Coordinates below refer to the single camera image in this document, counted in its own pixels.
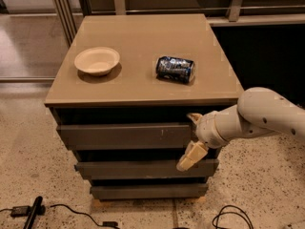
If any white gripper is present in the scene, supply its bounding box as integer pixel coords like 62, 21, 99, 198
176, 111, 228, 172

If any grey top drawer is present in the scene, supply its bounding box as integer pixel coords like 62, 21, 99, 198
57, 123, 193, 151

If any grey drawer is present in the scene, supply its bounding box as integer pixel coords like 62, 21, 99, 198
91, 183, 208, 200
57, 123, 193, 151
75, 159, 219, 180

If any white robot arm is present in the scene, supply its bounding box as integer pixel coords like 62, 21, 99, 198
176, 87, 305, 172

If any grey drawer cabinet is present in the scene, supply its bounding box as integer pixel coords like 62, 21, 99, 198
45, 14, 243, 187

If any grey bottom drawer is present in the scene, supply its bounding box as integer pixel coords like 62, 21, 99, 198
91, 183, 208, 200

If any grey middle drawer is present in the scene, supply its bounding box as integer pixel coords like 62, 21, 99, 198
75, 159, 219, 180

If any crushed blue soda can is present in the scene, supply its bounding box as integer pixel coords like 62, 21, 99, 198
155, 56, 195, 84

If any white paper bowl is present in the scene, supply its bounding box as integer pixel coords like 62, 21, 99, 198
74, 47, 120, 76

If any black stick device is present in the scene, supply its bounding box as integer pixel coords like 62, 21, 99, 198
23, 196, 46, 229

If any black power adapter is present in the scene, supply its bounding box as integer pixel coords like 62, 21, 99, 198
10, 206, 31, 218

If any black cable with plug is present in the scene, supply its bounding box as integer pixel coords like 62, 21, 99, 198
50, 203, 120, 229

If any metal railing frame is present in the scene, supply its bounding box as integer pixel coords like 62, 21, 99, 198
53, 0, 305, 42

